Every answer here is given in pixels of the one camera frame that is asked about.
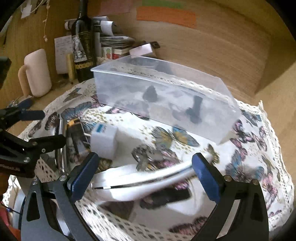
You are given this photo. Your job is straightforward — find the white curved remote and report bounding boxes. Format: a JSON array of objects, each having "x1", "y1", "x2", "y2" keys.
[{"x1": 90, "y1": 155, "x2": 195, "y2": 202}]

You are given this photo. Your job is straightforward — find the white power adapter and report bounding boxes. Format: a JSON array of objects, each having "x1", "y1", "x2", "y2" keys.
[{"x1": 90, "y1": 123, "x2": 118, "y2": 160}]

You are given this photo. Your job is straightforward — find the silver metal pen tube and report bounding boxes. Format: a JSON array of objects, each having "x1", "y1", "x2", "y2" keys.
[{"x1": 55, "y1": 117, "x2": 68, "y2": 174}]

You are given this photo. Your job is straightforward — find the cream ceramic mug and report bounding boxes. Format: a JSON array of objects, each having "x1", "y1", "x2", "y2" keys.
[{"x1": 18, "y1": 49, "x2": 52, "y2": 97}]

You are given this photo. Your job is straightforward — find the butterfly print tablecloth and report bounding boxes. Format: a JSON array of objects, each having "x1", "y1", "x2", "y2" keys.
[{"x1": 3, "y1": 78, "x2": 296, "y2": 241}]

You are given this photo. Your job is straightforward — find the black gold lighter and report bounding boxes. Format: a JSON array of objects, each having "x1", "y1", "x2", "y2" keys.
[{"x1": 67, "y1": 118, "x2": 90, "y2": 158}]

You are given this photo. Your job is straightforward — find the yellow candle stick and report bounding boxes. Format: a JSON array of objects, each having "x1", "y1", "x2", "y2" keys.
[{"x1": 66, "y1": 53, "x2": 75, "y2": 82}]

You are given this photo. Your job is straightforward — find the white note paper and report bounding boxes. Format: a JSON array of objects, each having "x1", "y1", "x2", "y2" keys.
[{"x1": 54, "y1": 35, "x2": 73, "y2": 74}]

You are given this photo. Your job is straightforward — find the dark wine bottle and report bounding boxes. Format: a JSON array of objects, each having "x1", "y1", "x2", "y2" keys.
[{"x1": 72, "y1": 0, "x2": 96, "y2": 82}]

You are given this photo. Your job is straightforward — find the stack of books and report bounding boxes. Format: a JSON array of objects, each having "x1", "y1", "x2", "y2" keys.
[{"x1": 100, "y1": 36, "x2": 135, "y2": 60}]

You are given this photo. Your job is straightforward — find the rolled magazine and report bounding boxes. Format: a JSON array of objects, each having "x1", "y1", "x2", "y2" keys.
[{"x1": 64, "y1": 16, "x2": 119, "y2": 36}]

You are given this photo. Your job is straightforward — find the clear plastic storage box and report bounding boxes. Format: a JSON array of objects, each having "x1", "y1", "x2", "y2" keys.
[{"x1": 92, "y1": 56, "x2": 240, "y2": 144}]

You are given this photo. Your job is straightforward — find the white paper tag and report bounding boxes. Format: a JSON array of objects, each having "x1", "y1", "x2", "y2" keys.
[{"x1": 129, "y1": 43, "x2": 155, "y2": 57}]

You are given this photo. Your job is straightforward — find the pink sticky note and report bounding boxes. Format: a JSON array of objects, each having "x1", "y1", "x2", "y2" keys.
[{"x1": 99, "y1": 0, "x2": 133, "y2": 16}]

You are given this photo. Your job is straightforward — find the orange sticky note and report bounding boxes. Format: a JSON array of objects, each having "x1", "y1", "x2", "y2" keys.
[{"x1": 137, "y1": 6, "x2": 196, "y2": 29}]

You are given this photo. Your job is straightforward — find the green sticky note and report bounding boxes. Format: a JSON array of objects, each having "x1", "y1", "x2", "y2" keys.
[{"x1": 142, "y1": 0, "x2": 185, "y2": 9}]

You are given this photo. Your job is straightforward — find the white charger with cable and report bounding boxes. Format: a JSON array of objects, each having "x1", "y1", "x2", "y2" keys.
[{"x1": 20, "y1": 0, "x2": 50, "y2": 43}]

